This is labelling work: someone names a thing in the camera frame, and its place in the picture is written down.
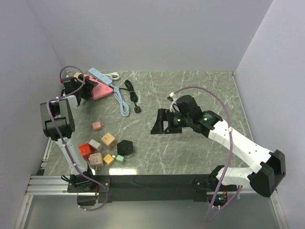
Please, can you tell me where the small pink plug adapter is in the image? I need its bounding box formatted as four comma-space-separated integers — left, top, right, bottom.
92, 121, 103, 131

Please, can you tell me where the beige red power strip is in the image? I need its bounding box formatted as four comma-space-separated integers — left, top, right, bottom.
73, 73, 90, 79

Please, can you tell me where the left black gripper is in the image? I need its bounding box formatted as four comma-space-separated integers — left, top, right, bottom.
75, 75, 98, 101

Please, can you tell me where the red cube plug adapter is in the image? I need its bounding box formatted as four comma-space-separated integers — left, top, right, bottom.
78, 143, 92, 160

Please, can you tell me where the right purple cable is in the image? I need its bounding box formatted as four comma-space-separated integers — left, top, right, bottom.
169, 86, 244, 223

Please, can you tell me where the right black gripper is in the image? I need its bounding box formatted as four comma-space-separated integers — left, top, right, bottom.
151, 108, 192, 134

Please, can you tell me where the orange cube adapter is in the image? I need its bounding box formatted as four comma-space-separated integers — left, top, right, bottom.
101, 132, 117, 149

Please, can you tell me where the aluminium rail frame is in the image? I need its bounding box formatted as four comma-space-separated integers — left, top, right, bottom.
14, 70, 286, 229

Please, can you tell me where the green plug adapter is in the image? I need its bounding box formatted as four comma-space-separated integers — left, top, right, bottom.
112, 155, 125, 164

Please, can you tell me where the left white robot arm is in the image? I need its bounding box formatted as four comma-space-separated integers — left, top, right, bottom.
40, 74, 97, 192

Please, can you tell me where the yellow plug adapter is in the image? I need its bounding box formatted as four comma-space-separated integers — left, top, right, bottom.
103, 154, 115, 166

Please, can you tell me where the white charger plug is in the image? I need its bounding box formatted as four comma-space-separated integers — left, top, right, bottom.
89, 139, 102, 152

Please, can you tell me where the pink power strip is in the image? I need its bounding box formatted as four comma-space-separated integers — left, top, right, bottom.
88, 76, 113, 100

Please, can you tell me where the blue power strip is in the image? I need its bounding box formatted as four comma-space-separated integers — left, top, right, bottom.
89, 68, 130, 117

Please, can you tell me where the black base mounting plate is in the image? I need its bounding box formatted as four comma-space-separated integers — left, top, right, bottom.
67, 174, 218, 203

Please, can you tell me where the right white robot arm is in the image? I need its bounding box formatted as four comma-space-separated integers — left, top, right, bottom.
151, 95, 286, 197

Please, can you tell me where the black power strip cord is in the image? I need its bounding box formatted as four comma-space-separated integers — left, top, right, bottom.
118, 79, 142, 114

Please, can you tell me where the black cube adapter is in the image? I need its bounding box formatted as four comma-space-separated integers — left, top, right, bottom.
117, 140, 134, 156

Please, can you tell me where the beige pink cube adapter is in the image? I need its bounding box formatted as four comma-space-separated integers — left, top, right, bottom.
89, 152, 103, 170

